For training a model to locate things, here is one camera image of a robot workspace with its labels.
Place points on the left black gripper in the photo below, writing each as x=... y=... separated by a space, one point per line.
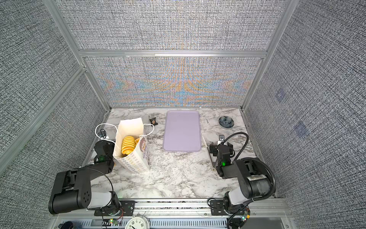
x=113 y=144

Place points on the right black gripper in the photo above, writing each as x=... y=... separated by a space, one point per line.
x=214 y=149

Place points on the long glazed bread stick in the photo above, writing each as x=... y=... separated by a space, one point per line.
x=128 y=145

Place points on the white patterned paper bag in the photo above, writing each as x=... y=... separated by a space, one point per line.
x=138 y=160

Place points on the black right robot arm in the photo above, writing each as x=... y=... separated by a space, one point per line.
x=255 y=178

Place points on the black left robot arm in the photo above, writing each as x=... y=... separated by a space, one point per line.
x=72 y=189

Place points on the grey round dish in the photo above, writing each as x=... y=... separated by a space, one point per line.
x=226 y=122

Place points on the lilac plastic tray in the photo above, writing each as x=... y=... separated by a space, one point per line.
x=182 y=131

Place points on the white analog clock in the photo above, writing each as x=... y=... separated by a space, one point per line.
x=138 y=222

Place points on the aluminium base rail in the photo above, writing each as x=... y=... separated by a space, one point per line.
x=183 y=213

